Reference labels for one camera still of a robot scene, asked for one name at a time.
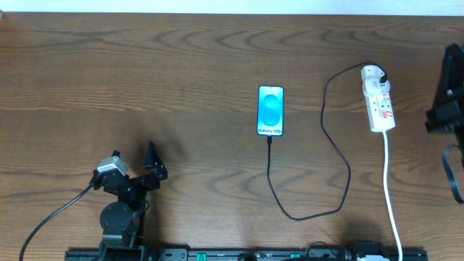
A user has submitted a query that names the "blue Galaxy smartphone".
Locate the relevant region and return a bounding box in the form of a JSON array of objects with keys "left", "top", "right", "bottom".
[{"left": 257, "top": 86, "right": 284, "bottom": 136}]

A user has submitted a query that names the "black charging cable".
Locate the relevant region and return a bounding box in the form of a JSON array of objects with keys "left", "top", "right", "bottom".
[{"left": 266, "top": 60, "right": 389, "bottom": 222}]

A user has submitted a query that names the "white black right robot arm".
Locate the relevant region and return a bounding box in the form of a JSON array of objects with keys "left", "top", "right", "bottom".
[{"left": 425, "top": 43, "right": 463, "bottom": 154}]

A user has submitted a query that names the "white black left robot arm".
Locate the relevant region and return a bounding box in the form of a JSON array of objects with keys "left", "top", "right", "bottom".
[{"left": 90, "top": 141, "right": 167, "bottom": 261}]

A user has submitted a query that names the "white USB charger adapter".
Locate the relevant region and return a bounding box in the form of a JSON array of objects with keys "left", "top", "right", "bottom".
[{"left": 361, "top": 65, "right": 390, "bottom": 96}]

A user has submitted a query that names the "white power strip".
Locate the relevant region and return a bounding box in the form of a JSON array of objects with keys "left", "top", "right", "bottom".
[{"left": 362, "top": 83, "right": 396, "bottom": 133}]

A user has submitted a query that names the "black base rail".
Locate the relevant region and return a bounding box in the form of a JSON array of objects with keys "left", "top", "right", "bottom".
[{"left": 65, "top": 247, "right": 428, "bottom": 261}]

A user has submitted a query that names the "white power strip cord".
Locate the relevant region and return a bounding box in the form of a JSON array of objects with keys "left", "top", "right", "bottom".
[{"left": 381, "top": 130, "right": 404, "bottom": 261}]

